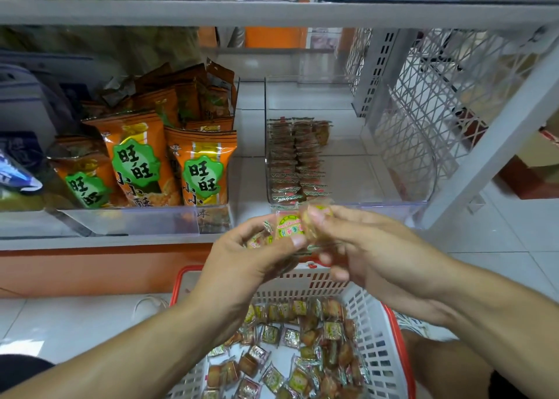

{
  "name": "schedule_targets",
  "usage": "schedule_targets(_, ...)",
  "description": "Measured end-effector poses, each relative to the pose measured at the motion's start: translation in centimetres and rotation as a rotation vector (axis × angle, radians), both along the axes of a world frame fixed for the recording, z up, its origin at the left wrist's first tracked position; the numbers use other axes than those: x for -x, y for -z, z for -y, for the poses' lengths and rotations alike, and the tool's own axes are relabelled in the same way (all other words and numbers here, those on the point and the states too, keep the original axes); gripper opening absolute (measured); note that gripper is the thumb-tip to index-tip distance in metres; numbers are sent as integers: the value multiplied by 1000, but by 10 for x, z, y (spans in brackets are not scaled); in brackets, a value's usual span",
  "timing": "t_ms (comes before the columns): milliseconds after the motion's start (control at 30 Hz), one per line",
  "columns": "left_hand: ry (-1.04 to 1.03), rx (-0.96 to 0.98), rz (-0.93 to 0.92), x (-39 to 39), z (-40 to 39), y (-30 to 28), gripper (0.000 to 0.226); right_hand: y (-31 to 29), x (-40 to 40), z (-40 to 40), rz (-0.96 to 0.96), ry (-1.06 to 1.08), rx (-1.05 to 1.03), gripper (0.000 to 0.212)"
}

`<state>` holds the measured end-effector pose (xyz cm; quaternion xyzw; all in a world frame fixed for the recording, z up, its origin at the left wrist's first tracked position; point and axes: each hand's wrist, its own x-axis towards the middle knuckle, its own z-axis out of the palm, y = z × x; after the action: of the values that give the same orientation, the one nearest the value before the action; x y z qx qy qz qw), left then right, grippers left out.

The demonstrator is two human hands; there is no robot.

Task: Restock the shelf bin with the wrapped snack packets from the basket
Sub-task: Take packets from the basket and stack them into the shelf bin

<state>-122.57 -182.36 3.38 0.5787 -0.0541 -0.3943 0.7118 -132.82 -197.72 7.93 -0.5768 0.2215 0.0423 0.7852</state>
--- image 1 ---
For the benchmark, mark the person's left hand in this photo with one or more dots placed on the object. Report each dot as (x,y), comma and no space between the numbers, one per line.
(236,268)

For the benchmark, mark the person's right hand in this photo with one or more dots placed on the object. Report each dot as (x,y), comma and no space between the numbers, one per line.
(384,255)

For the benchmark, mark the bundle of snack packets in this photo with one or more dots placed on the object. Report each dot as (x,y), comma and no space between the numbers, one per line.
(293,224)

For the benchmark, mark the white basket with red rim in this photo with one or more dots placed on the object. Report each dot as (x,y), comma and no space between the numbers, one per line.
(384,333)

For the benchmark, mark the pile of small snack packets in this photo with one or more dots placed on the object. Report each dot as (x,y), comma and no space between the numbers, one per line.
(288,351)

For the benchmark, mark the row of small snack packets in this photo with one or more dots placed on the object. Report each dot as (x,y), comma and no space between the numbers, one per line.
(293,163)

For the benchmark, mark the white metal shelf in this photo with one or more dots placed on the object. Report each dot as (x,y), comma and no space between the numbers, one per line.
(262,12)

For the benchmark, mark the person's right forearm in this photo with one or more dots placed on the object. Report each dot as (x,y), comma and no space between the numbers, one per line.
(511,329)

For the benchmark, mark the person's left forearm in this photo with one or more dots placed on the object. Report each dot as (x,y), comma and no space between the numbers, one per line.
(96,355)

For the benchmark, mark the person's right shoe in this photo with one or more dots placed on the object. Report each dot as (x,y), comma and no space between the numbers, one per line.
(424,326)

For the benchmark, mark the person's shoe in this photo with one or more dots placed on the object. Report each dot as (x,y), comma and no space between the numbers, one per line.
(148,305)
(424,326)

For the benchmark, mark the person's left shoe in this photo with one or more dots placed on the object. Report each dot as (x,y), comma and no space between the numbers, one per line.
(148,305)

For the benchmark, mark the clear plastic shelf front guard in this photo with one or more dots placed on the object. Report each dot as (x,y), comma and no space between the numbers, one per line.
(148,220)

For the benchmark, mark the person's right leg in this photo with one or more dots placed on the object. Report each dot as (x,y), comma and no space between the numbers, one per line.
(450,368)

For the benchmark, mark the orange shelf base panel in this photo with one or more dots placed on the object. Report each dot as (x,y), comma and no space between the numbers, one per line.
(87,272)

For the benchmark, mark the person's black shorts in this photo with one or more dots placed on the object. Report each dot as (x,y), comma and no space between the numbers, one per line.
(26,370)

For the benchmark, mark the group of orange snack bags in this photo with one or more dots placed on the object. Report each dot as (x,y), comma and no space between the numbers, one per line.
(140,163)

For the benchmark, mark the white perforated side panel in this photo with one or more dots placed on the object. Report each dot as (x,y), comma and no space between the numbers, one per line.
(437,106)

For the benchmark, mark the brown cardboard box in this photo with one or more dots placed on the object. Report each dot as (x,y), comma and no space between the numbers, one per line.
(534,163)

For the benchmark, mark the blue white snack bag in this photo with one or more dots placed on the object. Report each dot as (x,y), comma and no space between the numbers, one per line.
(16,172)

